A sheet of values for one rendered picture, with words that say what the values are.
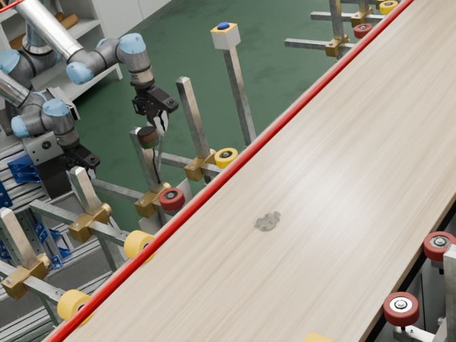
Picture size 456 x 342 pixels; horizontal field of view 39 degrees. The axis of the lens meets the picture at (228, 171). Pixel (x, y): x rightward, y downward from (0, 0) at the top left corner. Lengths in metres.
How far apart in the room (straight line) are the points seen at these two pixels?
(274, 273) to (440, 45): 1.31
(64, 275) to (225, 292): 1.51
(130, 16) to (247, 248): 4.44
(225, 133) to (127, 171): 0.66
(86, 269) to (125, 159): 1.27
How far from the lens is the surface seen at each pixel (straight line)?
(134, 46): 2.06
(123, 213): 3.66
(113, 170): 4.07
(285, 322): 1.55
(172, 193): 2.05
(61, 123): 2.23
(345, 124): 2.20
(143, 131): 2.00
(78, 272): 3.05
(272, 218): 1.82
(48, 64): 2.58
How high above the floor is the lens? 2.05
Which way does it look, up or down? 33 degrees down
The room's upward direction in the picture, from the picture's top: 15 degrees counter-clockwise
